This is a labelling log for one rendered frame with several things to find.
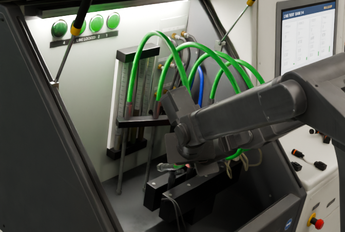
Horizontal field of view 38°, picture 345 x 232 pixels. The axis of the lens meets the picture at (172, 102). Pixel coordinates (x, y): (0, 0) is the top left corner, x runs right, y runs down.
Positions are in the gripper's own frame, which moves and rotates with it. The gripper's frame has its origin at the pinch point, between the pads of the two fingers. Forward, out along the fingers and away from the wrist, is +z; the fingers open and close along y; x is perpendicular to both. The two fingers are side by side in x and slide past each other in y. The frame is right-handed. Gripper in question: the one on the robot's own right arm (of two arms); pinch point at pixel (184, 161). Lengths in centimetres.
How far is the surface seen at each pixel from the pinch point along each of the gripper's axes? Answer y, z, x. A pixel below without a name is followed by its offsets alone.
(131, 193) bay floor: -2.4, 35.4, -0.4
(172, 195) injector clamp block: -7.2, 9.0, 1.0
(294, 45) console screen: 31, 3, -60
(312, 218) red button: -26, 13, -51
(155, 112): 17.7, 14.2, -4.4
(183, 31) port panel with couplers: 42.8, 12.9, -22.3
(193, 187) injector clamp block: -6.5, 9.6, -6.8
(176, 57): 21.7, -20.9, 8.1
